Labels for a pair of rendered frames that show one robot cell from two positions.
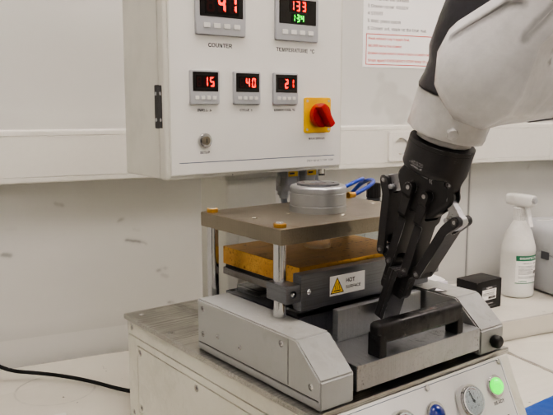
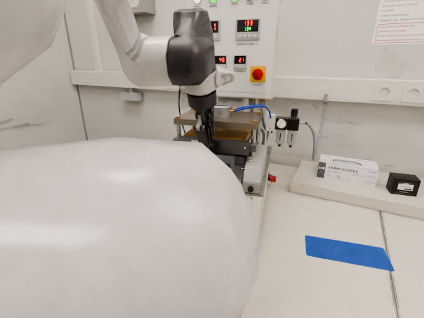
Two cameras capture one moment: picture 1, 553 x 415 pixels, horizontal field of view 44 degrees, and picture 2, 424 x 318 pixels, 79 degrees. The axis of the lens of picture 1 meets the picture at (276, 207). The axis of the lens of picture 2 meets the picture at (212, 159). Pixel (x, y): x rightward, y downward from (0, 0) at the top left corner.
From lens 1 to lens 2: 84 cm
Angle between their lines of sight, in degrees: 52
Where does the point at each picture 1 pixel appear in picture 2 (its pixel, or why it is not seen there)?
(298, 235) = (180, 122)
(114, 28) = not seen: hidden behind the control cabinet
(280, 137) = (236, 83)
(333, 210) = (216, 115)
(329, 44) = (267, 40)
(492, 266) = not seen: outside the picture
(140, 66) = not seen: hidden behind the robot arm
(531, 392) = (347, 236)
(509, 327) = (399, 207)
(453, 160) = (191, 100)
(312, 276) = (183, 137)
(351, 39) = (366, 28)
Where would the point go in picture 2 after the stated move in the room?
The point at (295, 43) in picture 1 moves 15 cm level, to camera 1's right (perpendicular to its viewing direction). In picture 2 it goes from (247, 40) to (281, 38)
